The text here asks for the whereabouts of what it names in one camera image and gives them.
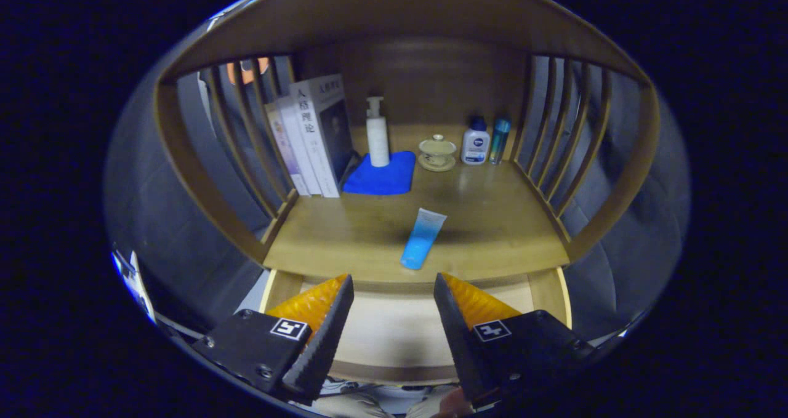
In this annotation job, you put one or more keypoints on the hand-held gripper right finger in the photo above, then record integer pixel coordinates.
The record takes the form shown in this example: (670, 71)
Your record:
(458, 344)

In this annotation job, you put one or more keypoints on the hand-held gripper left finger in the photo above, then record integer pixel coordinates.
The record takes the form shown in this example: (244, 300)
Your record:
(326, 344)

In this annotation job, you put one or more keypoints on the blue squeeze tube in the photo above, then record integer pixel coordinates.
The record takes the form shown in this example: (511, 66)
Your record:
(422, 239)

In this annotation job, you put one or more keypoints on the wooden countertop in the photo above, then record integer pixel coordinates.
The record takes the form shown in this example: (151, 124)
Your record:
(492, 221)

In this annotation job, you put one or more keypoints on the wooden cabinet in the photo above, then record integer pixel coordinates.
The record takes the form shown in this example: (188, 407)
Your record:
(431, 79)

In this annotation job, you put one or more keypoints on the person's grey trousers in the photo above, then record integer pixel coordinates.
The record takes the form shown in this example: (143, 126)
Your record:
(351, 405)

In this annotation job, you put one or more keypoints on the blue folded cloth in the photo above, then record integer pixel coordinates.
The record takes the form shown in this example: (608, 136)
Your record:
(381, 178)

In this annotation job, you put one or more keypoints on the ceramic lidded teacup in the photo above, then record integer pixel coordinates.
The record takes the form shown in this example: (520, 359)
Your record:
(437, 153)

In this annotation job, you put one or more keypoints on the thin white book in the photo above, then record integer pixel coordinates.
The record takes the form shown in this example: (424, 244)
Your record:
(303, 153)

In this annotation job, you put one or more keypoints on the thin pale purple book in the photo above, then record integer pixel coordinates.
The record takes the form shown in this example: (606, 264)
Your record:
(289, 153)

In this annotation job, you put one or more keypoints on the white lotion bottle blue cap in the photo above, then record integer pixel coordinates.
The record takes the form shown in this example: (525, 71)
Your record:
(475, 147)

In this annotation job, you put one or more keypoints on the slim teal bottle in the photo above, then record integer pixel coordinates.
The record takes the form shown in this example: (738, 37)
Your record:
(499, 141)

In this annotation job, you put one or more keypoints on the thick white dark-cover book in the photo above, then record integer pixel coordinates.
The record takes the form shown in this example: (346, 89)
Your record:
(323, 135)

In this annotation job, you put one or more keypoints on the white pump bottle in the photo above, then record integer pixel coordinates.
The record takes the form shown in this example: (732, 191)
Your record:
(378, 141)

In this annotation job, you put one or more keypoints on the white plastic bracket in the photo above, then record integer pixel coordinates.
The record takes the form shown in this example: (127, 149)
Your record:
(140, 289)

